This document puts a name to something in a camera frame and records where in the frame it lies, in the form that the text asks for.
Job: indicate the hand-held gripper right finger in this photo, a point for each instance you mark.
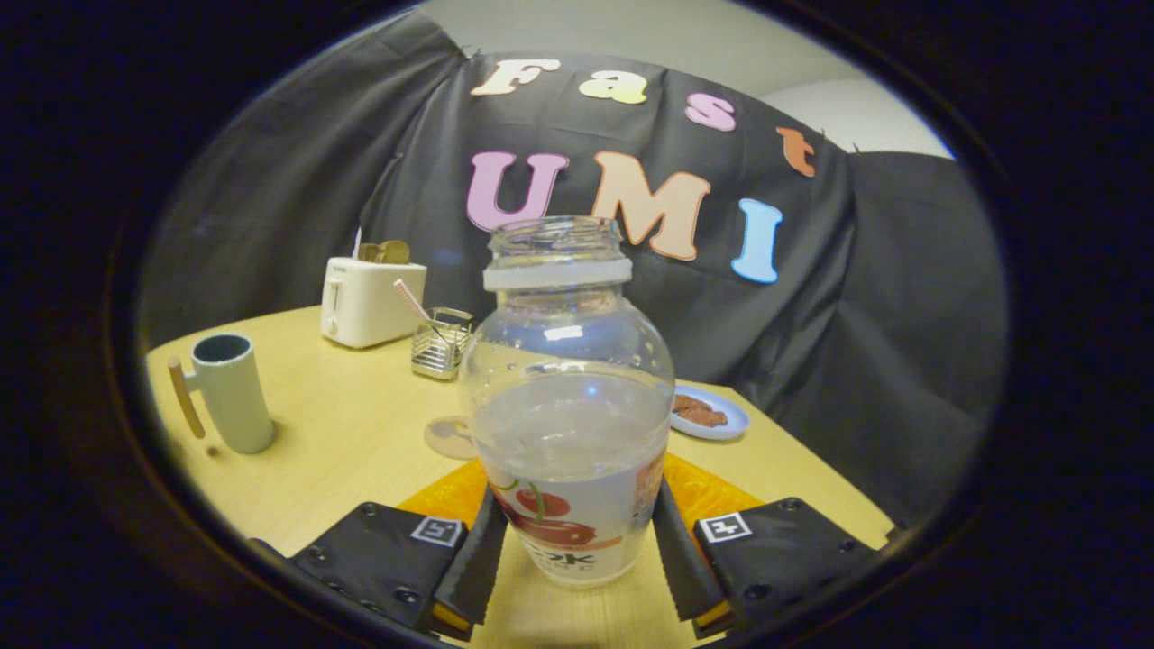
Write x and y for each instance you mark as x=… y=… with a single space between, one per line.
x=784 y=559

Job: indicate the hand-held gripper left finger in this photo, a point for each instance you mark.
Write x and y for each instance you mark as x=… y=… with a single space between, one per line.
x=388 y=559

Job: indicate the round beige coaster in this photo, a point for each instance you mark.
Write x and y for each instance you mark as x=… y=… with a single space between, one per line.
x=446 y=439

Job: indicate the clear juice bottle cherry label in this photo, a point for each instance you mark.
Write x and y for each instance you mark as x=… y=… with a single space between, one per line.
x=568 y=433

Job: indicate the wooden table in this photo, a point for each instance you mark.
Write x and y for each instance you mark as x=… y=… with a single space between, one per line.
x=361 y=469

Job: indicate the blue plate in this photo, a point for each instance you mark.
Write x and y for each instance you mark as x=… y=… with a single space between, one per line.
x=732 y=425

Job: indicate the brown meat piece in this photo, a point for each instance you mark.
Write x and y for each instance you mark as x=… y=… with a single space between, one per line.
x=691 y=404
x=710 y=417

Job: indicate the black backdrop cloth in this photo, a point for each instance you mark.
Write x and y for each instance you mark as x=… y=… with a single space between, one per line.
x=856 y=315

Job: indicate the white toaster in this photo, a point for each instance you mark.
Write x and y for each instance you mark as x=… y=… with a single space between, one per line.
x=370 y=302

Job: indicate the brown toast slices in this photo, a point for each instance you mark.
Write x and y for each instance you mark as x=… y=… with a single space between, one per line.
x=389 y=252

